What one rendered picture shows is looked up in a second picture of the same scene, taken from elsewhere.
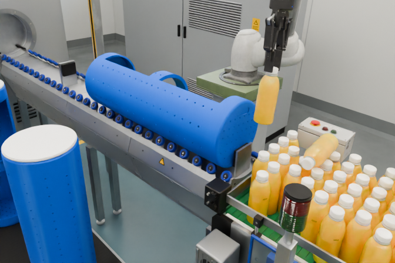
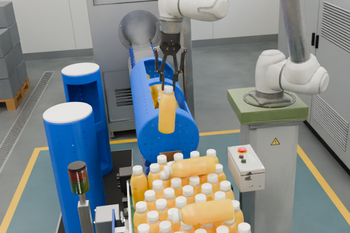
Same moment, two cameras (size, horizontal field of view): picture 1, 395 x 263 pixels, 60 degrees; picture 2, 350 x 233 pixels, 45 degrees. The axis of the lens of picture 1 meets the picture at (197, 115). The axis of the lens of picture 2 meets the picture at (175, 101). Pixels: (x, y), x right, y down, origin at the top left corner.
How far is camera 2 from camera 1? 136 cm
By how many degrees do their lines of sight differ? 38
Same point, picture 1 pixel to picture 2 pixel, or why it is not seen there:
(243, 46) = (259, 66)
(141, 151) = not seen: hidden behind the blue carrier
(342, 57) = not seen: outside the picture
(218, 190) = (121, 173)
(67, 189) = (72, 149)
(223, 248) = (106, 216)
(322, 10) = not seen: outside the picture
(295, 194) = (71, 166)
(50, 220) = (61, 167)
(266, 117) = (161, 127)
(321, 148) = (183, 163)
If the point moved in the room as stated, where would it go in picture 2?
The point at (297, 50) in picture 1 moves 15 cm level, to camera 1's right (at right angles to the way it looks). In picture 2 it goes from (311, 78) to (341, 85)
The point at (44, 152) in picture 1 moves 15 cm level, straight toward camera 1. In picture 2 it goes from (60, 118) to (47, 131)
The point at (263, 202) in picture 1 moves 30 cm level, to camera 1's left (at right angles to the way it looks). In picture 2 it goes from (134, 191) to (88, 168)
